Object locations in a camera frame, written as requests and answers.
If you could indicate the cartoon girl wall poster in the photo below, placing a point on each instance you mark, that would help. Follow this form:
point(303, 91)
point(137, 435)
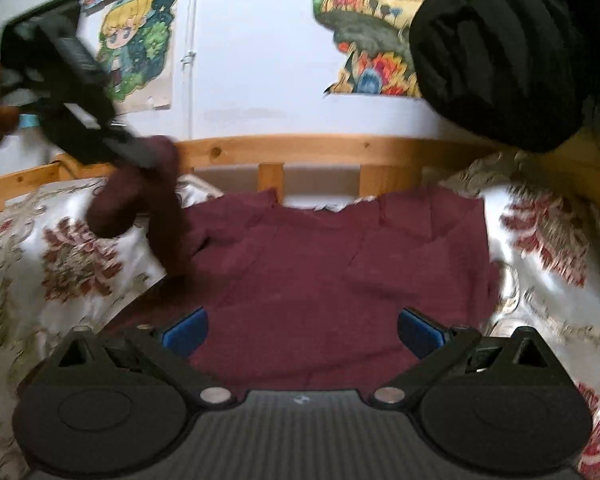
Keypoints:
point(137, 45)

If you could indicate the white floral satin blanket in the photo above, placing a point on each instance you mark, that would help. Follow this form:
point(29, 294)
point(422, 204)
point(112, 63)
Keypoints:
point(55, 270)

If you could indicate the colourful landscape wall poster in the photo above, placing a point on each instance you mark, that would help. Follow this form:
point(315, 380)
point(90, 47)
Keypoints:
point(367, 25)

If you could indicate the white wall pipe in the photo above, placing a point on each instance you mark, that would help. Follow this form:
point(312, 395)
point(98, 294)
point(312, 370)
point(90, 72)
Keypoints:
point(194, 55)

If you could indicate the maroon small garment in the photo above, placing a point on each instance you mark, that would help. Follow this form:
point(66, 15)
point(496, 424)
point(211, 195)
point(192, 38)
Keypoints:
point(325, 280)

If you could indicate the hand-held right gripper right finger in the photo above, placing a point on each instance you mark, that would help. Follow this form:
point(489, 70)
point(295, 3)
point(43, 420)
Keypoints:
point(419, 332)

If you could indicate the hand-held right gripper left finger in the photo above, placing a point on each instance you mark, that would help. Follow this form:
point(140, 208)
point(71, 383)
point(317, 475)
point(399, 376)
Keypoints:
point(186, 332)

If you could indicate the wooden bed frame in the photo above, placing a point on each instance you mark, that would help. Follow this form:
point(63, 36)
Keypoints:
point(300, 150)

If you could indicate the black jacket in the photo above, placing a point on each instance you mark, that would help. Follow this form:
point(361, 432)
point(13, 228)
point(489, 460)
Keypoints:
point(505, 50)

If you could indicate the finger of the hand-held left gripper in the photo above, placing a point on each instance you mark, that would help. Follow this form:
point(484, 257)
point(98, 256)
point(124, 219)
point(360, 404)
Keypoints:
point(139, 151)

